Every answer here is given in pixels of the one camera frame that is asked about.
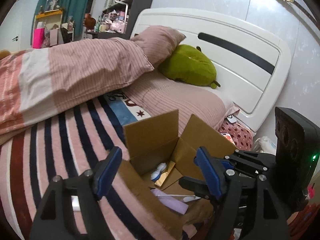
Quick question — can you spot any gold box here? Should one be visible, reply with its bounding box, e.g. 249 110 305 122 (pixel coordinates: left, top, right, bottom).
153 161 176 187

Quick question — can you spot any white rounded power bank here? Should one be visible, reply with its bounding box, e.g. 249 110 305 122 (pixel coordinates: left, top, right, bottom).
150 163 167 181

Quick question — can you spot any cardboard box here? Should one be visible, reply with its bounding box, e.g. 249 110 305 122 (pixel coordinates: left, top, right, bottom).
114 110 236 239

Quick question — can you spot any striped plush blanket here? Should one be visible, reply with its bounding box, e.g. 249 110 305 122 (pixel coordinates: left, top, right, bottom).
1 92 197 239

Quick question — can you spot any white headboard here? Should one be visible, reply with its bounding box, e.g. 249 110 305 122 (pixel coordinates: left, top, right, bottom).
131 8 291 132

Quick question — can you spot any green plush toy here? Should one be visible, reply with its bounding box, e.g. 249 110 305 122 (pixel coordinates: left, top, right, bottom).
158 44 221 89

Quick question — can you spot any patchwork pink grey duvet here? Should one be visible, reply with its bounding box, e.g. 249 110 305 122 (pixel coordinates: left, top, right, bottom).
1 38 153 142

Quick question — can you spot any pink striped pillow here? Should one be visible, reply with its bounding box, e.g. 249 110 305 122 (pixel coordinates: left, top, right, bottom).
130 25 186 68

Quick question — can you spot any pink thermos bottle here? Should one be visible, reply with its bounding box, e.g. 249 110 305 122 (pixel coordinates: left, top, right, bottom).
32 28 45 49

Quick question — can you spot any white door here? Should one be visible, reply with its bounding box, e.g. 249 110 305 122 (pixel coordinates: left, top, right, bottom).
0 0 25 53

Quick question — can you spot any bookshelf with items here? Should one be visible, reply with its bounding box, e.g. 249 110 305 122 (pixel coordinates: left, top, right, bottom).
84 0 152 40

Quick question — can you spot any yellow white cabinet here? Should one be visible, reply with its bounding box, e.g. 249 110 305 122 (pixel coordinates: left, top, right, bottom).
32 10 63 39

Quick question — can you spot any guitar on wall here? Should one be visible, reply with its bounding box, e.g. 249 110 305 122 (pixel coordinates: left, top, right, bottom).
284 0 320 29

